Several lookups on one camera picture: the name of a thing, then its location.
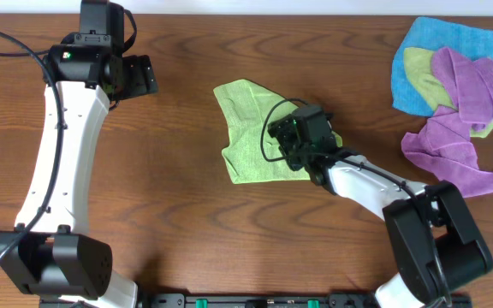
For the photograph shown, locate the black cable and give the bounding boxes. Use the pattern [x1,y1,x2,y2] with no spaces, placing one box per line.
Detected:
[0,8,139,308]
[259,98,453,307]

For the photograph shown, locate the light green cloth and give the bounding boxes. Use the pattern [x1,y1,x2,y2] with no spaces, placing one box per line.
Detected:
[212,78,344,186]

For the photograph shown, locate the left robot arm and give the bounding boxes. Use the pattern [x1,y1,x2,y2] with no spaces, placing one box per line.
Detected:
[0,31,157,307]

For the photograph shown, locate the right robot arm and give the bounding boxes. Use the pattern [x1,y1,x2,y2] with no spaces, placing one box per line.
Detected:
[262,114,493,307]

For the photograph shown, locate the purple cloth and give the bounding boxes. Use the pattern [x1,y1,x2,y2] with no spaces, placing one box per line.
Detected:
[401,57,493,198]

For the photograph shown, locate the right black cable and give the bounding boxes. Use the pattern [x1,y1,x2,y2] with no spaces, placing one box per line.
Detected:
[259,98,453,307]

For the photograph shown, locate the blue cloth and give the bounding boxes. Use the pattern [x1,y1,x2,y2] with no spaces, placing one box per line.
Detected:
[391,17,493,116]

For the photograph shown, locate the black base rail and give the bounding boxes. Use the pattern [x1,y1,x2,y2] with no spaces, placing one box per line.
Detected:
[137,293,379,308]

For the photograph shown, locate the olive green cloth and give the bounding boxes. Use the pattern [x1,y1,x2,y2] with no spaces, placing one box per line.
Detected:
[403,47,493,138]

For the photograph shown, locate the left black cable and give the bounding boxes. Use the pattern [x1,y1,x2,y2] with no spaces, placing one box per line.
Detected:
[0,8,139,308]

